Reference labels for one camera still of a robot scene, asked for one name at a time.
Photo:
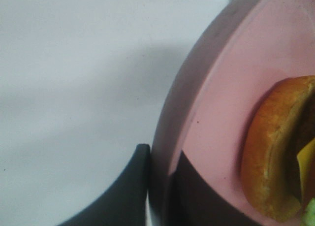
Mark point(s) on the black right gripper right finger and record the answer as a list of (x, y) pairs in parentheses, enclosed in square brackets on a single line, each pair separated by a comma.
[(206, 192)]

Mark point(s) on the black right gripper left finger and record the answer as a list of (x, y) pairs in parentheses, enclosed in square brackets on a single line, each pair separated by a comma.
[(124, 202)]

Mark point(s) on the burger with lettuce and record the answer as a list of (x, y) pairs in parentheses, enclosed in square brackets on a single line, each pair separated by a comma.
[(283, 125)]

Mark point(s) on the pink plate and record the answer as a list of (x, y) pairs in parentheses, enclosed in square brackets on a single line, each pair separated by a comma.
[(246, 50)]

